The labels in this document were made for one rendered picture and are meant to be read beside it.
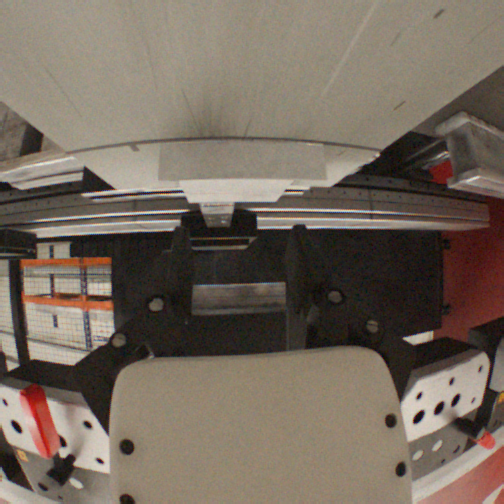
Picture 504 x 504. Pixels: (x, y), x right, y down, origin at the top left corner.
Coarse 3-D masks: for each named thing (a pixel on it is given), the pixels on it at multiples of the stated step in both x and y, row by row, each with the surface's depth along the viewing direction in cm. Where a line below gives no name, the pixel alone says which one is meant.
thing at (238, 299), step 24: (216, 288) 22; (240, 288) 22; (264, 288) 22; (192, 312) 21; (216, 312) 21; (240, 312) 21; (264, 312) 21; (192, 336) 20; (216, 336) 21; (240, 336) 21; (264, 336) 21; (288, 336) 21
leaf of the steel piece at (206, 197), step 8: (192, 200) 24; (200, 200) 24; (208, 200) 24; (216, 200) 25; (224, 200) 25; (232, 200) 25; (240, 200) 25; (248, 200) 25; (256, 200) 25; (264, 200) 25; (272, 200) 25
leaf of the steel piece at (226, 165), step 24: (168, 144) 12; (192, 144) 12; (216, 144) 12; (240, 144) 12; (264, 144) 12; (288, 144) 13; (312, 144) 13; (168, 168) 12; (192, 168) 12; (216, 168) 12; (240, 168) 12; (264, 168) 12; (288, 168) 13; (312, 168) 13; (192, 192) 21; (216, 192) 22; (240, 192) 22; (264, 192) 22
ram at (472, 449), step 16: (496, 432) 21; (464, 448) 21; (480, 448) 20; (448, 464) 19; (480, 464) 20; (496, 464) 21; (16, 480) 15; (416, 480) 19; (432, 480) 19; (464, 480) 20; (480, 480) 20; (496, 480) 21; (32, 496) 14; (432, 496) 19; (448, 496) 20; (464, 496) 20; (480, 496) 21
